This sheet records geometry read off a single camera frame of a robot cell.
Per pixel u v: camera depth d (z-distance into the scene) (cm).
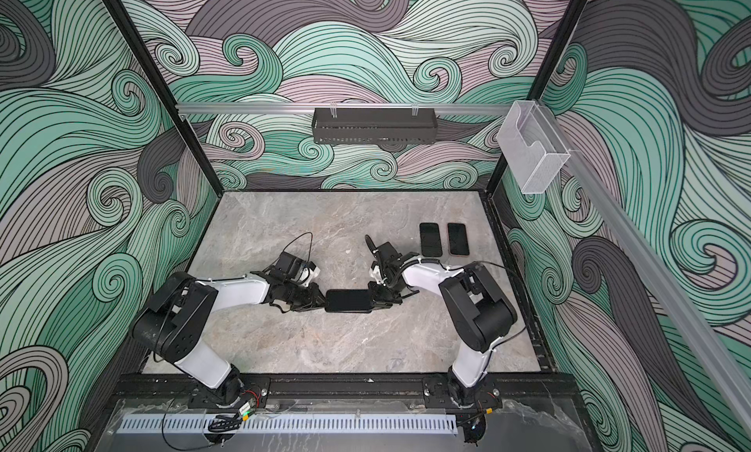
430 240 107
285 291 74
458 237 101
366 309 86
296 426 76
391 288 69
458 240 102
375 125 95
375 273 87
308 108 94
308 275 81
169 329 45
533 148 79
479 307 47
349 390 74
